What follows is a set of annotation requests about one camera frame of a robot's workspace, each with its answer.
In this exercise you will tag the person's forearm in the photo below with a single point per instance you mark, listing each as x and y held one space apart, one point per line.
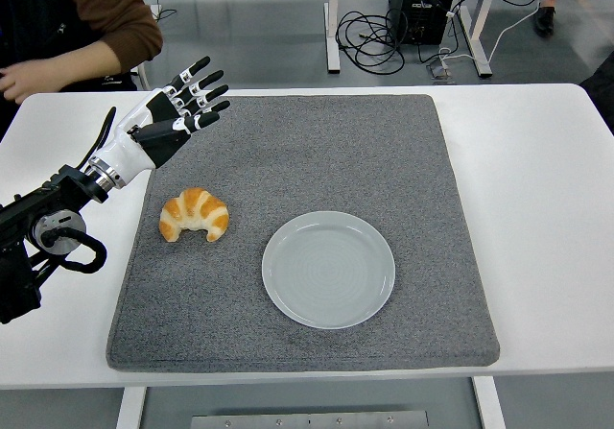
81 62

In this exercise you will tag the black computer tower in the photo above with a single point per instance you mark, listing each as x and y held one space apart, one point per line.
422 21

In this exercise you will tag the grey fabric mat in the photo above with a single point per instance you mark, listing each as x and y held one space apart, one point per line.
312 160

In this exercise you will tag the grey round plate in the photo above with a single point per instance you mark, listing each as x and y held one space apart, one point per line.
328 275

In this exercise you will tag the grey metal plate with screws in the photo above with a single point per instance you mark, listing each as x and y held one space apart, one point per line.
307 421

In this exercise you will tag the grey floor socket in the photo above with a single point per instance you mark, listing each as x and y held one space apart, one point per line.
441 73

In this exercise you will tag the croissant bread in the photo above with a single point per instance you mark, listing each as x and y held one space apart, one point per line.
192 203

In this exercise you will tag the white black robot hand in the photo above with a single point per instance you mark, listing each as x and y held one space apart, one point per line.
129 150

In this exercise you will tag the white chair armrest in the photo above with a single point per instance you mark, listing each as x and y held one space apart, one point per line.
146 76

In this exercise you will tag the person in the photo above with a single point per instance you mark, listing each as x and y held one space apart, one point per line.
120 7

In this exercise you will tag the person's hand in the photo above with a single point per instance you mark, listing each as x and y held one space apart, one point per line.
24 81

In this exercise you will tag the person's leg with black shoe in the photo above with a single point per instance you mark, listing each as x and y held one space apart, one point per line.
544 21

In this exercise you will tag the white desk leg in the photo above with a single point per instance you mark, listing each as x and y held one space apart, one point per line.
332 40
479 59
156 12

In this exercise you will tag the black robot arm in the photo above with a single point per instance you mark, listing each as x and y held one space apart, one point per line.
19 213

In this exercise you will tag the white table leg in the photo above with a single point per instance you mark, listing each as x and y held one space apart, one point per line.
130 410
489 407

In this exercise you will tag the dark fabric object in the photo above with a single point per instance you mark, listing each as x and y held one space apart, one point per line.
602 98

